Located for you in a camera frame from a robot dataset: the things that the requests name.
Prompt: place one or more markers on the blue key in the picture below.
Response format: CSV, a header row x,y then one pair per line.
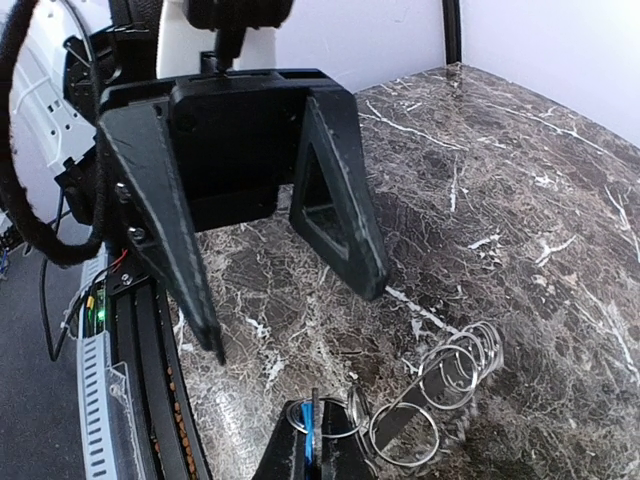
x,y
309,416

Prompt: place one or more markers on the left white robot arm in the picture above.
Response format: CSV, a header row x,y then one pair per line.
x,y
57,60

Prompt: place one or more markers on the white slotted cable duct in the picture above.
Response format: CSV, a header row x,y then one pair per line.
x,y
93,355

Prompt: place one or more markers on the black disc with keyrings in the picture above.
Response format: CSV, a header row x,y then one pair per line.
x,y
413,428

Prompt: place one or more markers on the black front rail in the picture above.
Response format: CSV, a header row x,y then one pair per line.
x,y
139,322

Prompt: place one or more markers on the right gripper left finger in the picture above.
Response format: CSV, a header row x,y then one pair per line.
x,y
284,456

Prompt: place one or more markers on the right black frame post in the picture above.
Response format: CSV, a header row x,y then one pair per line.
x,y
452,31

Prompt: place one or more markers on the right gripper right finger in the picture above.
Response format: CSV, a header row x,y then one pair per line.
x,y
342,458

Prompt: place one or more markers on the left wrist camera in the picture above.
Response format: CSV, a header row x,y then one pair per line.
x,y
236,14

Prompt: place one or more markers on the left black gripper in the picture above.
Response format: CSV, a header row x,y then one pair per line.
x,y
205,151

